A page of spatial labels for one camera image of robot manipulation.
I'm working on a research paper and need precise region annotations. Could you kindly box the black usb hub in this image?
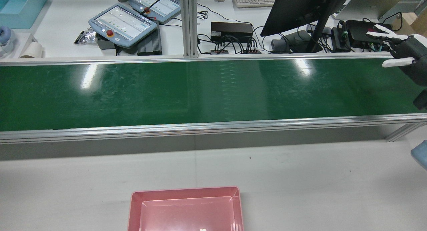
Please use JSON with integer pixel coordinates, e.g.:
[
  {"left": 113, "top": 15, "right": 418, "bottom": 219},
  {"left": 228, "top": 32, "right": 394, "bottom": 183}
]
[{"left": 210, "top": 48, "right": 263, "bottom": 55}]

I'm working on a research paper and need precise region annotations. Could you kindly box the black monitor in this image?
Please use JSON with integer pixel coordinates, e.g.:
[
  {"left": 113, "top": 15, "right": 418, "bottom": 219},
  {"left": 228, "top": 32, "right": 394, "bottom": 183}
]
[{"left": 260, "top": 0, "right": 354, "bottom": 53}]

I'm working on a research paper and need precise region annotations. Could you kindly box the black mini computer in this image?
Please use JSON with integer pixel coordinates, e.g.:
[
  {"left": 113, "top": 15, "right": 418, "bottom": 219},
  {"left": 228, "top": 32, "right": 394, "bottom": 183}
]
[{"left": 345, "top": 20, "right": 393, "bottom": 48}]

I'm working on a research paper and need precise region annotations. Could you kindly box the cardboard box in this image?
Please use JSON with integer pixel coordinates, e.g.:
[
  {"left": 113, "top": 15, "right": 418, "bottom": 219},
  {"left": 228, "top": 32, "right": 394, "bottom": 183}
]
[{"left": 391, "top": 12, "right": 427, "bottom": 37}]

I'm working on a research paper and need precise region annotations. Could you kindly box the light blue plastic bin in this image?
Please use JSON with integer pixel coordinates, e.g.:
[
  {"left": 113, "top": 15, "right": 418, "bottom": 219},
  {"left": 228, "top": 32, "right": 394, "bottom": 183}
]
[{"left": 0, "top": 0, "right": 49, "bottom": 30}]

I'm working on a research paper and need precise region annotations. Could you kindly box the pink plastic box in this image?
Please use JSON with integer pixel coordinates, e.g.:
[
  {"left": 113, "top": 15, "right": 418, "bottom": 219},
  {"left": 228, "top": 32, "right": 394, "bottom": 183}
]
[{"left": 127, "top": 186, "right": 244, "bottom": 231}]

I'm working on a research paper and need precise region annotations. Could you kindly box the aluminium profile post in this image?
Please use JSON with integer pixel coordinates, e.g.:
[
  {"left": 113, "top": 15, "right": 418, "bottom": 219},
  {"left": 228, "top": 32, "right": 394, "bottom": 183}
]
[{"left": 180, "top": 0, "right": 198, "bottom": 58}]

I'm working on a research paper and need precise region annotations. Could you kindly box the silver laptop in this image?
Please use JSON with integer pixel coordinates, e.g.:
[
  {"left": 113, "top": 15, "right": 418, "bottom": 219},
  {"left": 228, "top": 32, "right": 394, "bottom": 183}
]
[{"left": 332, "top": 0, "right": 410, "bottom": 20}]

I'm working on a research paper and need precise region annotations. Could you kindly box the green conveyor belt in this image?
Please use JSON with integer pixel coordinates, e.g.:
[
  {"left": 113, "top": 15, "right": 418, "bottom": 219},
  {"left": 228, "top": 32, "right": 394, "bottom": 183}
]
[{"left": 0, "top": 55, "right": 427, "bottom": 145}]

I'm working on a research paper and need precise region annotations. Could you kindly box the silver foil packet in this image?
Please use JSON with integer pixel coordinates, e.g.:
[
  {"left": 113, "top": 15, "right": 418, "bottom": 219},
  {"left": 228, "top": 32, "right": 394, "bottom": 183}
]
[{"left": 74, "top": 28, "right": 98, "bottom": 45}]

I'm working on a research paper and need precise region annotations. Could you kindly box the black ribbed device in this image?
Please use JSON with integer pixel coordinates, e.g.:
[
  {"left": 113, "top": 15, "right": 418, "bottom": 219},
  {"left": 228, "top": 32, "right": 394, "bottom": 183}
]
[{"left": 137, "top": 23, "right": 163, "bottom": 56}]

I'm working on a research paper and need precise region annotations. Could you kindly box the black power supply box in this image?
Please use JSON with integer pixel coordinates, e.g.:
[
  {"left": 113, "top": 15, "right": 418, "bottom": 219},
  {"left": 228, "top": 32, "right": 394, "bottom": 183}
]
[{"left": 210, "top": 21, "right": 254, "bottom": 43}]

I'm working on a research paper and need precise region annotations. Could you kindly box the white keyboard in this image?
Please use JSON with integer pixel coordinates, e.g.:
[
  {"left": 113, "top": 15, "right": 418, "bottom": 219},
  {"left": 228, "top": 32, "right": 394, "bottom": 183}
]
[{"left": 232, "top": 0, "right": 278, "bottom": 8}]

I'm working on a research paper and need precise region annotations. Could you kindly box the small blue-grey teach pendant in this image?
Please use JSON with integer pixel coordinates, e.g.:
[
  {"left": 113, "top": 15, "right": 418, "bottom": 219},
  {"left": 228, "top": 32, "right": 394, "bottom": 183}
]
[{"left": 129, "top": 0, "right": 181, "bottom": 23}]

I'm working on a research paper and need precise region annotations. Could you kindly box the white tape roll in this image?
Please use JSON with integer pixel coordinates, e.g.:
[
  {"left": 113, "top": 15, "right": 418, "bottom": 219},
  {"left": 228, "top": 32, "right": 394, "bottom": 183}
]
[{"left": 19, "top": 41, "right": 44, "bottom": 59}]

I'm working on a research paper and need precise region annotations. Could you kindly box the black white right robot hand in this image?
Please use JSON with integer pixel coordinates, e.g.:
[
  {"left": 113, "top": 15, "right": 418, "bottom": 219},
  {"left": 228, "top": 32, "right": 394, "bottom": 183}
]
[{"left": 366, "top": 24, "right": 427, "bottom": 88}]

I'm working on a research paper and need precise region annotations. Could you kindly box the large blue-grey teach pendant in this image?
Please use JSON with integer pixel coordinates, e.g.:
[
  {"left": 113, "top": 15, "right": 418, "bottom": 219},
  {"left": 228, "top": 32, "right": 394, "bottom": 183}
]
[{"left": 88, "top": 3, "right": 158, "bottom": 48}]

